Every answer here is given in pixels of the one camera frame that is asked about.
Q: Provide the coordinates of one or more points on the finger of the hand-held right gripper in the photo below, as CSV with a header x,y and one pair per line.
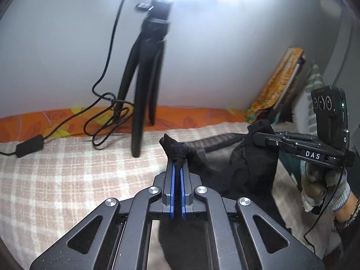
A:
x,y
265,139

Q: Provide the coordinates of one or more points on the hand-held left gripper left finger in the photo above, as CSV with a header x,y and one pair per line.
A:
x,y
172,191

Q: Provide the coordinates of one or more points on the green striped pillow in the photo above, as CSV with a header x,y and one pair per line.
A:
x,y
309,109

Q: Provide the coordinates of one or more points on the dark leaning board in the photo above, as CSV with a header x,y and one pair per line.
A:
x,y
292,73

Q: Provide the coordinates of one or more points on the black t-shirt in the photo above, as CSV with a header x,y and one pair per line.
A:
x,y
253,168

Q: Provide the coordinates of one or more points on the black mini tripod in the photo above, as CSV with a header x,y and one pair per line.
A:
x,y
146,90

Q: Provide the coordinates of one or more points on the orange patterned cushion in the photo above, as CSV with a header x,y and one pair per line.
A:
x,y
277,87

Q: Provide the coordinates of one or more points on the person's right forearm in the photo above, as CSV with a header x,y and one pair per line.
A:
x,y
348,211

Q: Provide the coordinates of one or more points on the person's right hand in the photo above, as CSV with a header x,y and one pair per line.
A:
x,y
313,191

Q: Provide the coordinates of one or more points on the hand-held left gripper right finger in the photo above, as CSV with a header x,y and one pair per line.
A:
x,y
183,191

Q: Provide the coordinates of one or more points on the checked beige blanket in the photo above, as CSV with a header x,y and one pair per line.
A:
x,y
70,180

